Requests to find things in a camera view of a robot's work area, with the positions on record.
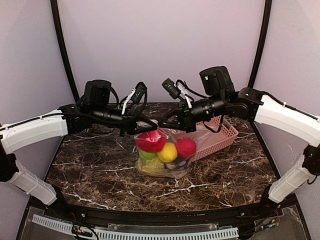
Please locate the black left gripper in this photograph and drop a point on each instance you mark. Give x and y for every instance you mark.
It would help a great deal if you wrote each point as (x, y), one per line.
(129, 122)

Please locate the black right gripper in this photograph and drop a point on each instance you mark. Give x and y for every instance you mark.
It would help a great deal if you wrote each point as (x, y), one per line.
(184, 118)

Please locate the red toy bell pepper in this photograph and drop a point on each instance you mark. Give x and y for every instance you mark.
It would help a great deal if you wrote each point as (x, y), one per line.
(152, 141)

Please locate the green toy chayote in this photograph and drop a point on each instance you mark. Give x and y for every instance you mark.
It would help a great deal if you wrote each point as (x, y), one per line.
(144, 155)

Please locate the clear zip top bag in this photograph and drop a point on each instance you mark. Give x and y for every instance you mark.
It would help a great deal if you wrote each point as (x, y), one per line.
(172, 136)

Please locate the yellow toy lemon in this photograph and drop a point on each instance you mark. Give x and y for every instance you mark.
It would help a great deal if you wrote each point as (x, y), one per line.
(169, 153)

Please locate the pink perforated plastic basket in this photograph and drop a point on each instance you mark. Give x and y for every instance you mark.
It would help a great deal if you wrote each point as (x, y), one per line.
(209, 143)

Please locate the yellow toy napa cabbage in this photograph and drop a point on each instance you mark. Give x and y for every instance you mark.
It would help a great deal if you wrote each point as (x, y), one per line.
(152, 167)

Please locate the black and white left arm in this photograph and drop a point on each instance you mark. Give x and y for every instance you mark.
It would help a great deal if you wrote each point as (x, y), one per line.
(91, 109)

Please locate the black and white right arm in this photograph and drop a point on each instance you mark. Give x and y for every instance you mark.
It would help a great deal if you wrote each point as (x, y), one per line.
(254, 106)

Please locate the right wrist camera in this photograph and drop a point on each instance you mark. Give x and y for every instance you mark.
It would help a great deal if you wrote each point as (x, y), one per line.
(178, 91)

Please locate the black curved front rail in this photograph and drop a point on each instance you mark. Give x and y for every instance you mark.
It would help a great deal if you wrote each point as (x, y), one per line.
(243, 217)

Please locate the white slotted cable duct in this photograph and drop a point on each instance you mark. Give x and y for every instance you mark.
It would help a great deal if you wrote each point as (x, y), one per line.
(138, 232)

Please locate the black right frame post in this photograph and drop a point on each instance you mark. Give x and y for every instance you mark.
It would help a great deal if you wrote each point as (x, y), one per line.
(261, 42)

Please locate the black frame post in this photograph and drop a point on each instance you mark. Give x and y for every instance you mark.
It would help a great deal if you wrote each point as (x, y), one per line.
(261, 42)
(63, 49)

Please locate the black left frame post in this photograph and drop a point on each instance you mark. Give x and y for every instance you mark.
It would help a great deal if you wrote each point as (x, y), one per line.
(63, 49)

